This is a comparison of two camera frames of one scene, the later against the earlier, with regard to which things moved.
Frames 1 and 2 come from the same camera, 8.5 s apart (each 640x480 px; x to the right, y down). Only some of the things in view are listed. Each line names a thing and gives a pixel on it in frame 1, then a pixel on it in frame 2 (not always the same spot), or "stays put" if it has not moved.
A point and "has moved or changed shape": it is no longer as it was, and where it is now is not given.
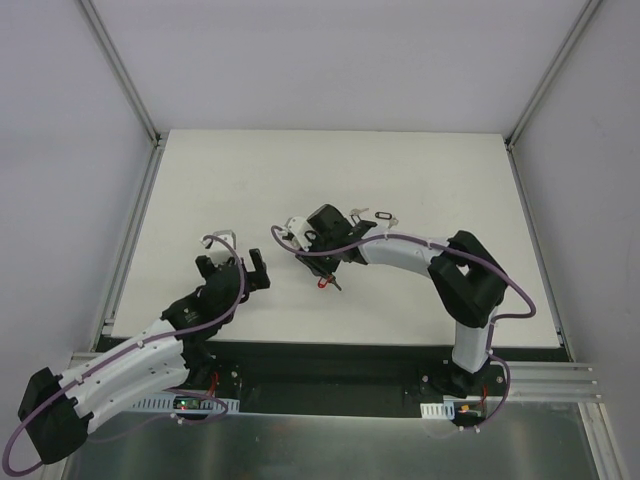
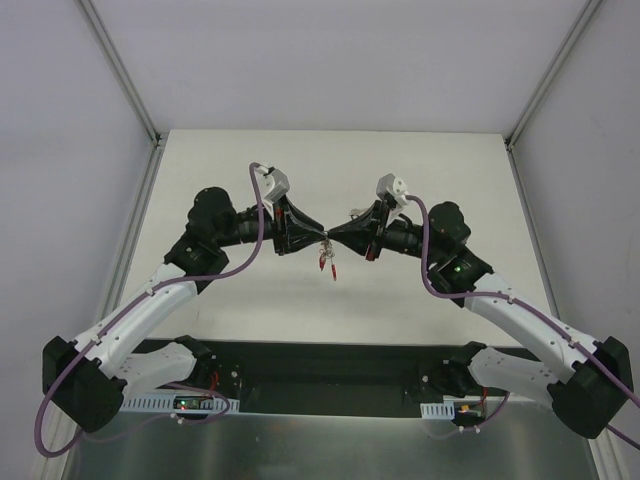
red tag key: [330, 279] has moved or changed shape
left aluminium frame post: [122, 72] stays put
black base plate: [357, 377] stays put
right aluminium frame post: [579, 27] stays put
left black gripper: [232, 273] -> [280, 226]
